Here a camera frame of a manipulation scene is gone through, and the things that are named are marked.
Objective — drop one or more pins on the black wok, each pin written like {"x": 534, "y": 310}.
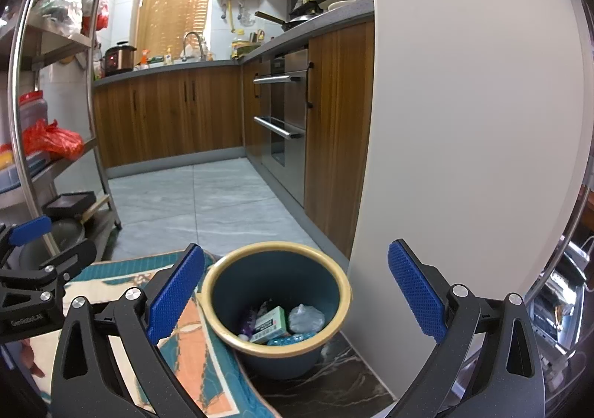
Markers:
{"x": 301, "y": 20}

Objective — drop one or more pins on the wooden kitchen base cabinets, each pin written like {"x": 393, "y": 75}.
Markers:
{"x": 162, "y": 111}

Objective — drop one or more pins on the white black medicine box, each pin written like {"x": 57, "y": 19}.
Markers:
{"x": 271, "y": 325}

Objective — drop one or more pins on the bamboo window blind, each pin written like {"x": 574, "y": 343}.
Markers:
{"x": 176, "y": 18}

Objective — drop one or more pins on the white plastic bag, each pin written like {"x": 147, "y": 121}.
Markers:
{"x": 58, "y": 14}

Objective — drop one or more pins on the dark rice cooker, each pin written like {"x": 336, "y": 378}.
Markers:
{"x": 118, "y": 60}

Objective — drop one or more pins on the plastic jar with red lid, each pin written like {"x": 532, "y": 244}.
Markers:
{"x": 32, "y": 111}

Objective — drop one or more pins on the yellow dish soap bottle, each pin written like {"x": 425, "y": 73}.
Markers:
{"x": 168, "y": 56}

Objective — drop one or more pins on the white door panel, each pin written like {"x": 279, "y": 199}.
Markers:
{"x": 464, "y": 120}

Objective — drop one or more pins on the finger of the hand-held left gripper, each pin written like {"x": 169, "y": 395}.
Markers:
{"x": 30, "y": 230}
{"x": 69, "y": 262}

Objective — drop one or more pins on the clear plastic storage box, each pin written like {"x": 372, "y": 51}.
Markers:
{"x": 18, "y": 176}

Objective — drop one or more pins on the chrome sink faucet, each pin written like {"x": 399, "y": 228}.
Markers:
{"x": 192, "y": 44}

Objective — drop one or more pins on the purple pump bottle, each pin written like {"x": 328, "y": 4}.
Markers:
{"x": 248, "y": 325}

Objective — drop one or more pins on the stainless steel shelf rack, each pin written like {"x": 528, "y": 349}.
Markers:
{"x": 55, "y": 53}

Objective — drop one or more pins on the person's left hand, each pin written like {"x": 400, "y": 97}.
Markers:
{"x": 31, "y": 353}

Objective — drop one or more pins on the blue bin with yellow rim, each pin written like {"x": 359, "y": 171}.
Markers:
{"x": 278, "y": 274}

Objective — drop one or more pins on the white plate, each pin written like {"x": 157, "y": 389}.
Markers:
{"x": 348, "y": 3}

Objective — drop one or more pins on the round grey pan lid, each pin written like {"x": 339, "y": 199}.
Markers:
{"x": 65, "y": 232}

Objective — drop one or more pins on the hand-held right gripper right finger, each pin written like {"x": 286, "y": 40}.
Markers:
{"x": 417, "y": 292}

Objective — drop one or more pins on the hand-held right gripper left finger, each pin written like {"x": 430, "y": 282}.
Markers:
{"x": 176, "y": 292}

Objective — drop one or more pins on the blue pill blister pack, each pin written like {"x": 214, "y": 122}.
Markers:
{"x": 292, "y": 339}

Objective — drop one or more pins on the black square tray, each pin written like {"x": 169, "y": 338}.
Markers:
{"x": 69, "y": 204}

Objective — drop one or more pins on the teal orange patterned mat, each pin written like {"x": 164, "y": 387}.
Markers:
{"x": 199, "y": 353}

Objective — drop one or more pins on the yellow green container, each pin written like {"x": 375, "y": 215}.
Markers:
{"x": 246, "y": 46}

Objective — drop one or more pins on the stainless steel built-in oven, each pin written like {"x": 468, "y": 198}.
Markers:
{"x": 283, "y": 158}

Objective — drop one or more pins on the red plastic bag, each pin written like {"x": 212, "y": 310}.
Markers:
{"x": 51, "y": 141}

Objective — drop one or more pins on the yellow packet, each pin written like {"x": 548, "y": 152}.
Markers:
{"x": 5, "y": 158}

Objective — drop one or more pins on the orange spray bottle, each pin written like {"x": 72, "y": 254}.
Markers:
{"x": 144, "y": 59}

